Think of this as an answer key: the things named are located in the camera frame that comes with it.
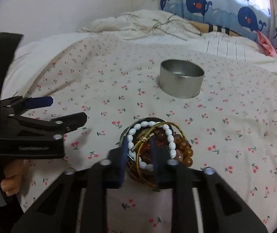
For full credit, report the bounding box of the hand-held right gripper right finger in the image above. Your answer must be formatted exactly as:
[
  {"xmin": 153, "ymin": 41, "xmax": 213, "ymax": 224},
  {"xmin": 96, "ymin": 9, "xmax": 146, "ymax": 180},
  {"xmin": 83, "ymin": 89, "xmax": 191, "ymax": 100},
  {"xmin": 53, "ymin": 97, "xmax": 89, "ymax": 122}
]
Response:
[{"xmin": 150, "ymin": 136, "xmax": 268, "ymax": 233}]

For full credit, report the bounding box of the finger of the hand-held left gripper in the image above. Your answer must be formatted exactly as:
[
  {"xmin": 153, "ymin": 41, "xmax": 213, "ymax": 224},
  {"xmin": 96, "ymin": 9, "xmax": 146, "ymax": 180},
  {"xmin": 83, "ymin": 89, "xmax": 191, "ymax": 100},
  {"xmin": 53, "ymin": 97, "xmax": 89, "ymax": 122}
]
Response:
[
  {"xmin": 1, "ymin": 96, "xmax": 54, "ymax": 117},
  {"xmin": 7, "ymin": 112, "xmax": 88, "ymax": 137}
]

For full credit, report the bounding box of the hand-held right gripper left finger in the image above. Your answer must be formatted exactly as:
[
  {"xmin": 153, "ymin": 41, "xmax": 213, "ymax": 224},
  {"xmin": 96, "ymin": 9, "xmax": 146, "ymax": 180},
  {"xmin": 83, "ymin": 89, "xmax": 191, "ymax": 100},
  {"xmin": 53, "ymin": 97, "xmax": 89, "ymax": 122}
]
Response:
[{"xmin": 10, "ymin": 139, "xmax": 130, "ymax": 233}]

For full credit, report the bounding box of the round metal tin with jewelry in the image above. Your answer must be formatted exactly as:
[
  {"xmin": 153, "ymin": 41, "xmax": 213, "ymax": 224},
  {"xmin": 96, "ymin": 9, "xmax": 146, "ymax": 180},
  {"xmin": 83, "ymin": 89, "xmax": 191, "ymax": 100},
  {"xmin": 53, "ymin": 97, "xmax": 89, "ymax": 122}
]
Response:
[{"xmin": 120, "ymin": 118, "xmax": 192, "ymax": 190}]

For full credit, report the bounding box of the amber bead bracelet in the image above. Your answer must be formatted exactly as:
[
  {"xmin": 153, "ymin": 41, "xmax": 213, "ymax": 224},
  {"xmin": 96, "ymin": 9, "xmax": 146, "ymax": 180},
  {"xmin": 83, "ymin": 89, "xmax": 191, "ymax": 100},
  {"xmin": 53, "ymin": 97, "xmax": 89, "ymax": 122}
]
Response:
[{"xmin": 138, "ymin": 129, "xmax": 194, "ymax": 168}]

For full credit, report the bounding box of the white bead bracelet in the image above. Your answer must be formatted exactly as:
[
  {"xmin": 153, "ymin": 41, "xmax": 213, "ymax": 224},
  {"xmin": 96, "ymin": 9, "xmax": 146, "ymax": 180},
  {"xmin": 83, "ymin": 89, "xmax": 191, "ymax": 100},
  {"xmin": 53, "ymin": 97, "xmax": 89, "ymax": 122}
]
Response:
[{"xmin": 127, "ymin": 121, "xmax": 177, "ymax": 172}]

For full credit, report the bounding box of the gold cord bracelet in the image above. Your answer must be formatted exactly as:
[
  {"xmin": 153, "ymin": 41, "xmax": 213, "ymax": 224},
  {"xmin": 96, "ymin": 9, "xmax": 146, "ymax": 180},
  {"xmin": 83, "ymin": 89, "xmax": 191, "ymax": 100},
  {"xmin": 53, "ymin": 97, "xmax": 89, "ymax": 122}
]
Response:
[{"xmin": 129, "ymin": 121, "xmax": 186, "ymax": 189}]

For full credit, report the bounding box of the person's left hand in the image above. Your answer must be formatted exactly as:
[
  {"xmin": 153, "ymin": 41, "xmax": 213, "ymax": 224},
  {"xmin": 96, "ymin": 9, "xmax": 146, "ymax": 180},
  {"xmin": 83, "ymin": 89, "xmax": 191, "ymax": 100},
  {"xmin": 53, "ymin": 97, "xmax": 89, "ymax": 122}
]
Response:
[{"xmin": 1, "ymin": 159, "xmax": 24, "ymax": 196}]

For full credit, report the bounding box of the cherry print bed sheet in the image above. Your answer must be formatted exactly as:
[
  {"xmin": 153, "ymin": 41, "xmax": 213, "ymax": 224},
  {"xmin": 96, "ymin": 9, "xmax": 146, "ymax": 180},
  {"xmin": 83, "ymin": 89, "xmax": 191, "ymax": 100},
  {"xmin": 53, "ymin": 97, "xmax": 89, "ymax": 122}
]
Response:
[{"xmin": 1, "ymin": 33, "xmax": 277, "ymax": 233}]

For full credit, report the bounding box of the cream duvet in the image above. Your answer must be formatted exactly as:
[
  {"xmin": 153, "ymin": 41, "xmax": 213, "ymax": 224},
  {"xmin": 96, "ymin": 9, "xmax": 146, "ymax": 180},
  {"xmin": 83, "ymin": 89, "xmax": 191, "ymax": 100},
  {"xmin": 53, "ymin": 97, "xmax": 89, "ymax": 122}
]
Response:
[{"xmin": 77, "ymin": 10, "xmax": 203, "ymax": 42}]

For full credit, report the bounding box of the white lined blanket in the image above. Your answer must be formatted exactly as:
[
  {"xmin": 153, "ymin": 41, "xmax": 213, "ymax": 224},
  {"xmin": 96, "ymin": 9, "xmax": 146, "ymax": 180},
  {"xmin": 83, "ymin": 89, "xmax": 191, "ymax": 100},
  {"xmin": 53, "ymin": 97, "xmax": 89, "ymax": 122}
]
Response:
[{"xmin": 153, "ymin": 21, "xmax": 277, "ymax": 62}]

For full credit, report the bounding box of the tan black striped pillow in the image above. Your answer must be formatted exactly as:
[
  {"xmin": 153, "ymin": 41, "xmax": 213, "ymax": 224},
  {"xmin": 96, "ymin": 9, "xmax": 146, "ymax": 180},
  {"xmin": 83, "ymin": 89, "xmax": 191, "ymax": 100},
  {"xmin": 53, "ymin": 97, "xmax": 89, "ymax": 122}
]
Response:
[{"xmin": 189, "ymin": 20, "xmax": 241, "ymax": 37}]

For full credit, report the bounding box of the red patterned cloth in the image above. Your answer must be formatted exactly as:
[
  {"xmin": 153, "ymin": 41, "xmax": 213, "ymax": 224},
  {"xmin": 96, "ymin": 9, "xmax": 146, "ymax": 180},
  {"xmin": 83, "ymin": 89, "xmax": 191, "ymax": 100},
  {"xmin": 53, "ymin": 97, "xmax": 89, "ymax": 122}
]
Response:
[{"xmin": 257, "ymin": 31, "xmax": 277, "ymax": 62}]

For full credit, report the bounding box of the whale print curtain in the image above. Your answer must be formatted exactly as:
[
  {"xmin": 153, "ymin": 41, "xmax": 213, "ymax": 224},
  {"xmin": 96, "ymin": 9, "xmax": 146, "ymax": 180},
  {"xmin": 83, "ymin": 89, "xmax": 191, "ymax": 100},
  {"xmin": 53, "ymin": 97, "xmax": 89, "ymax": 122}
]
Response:
[{"xmin": 159, "ymin": 0, "xmax": 277, "ymax": 54}]

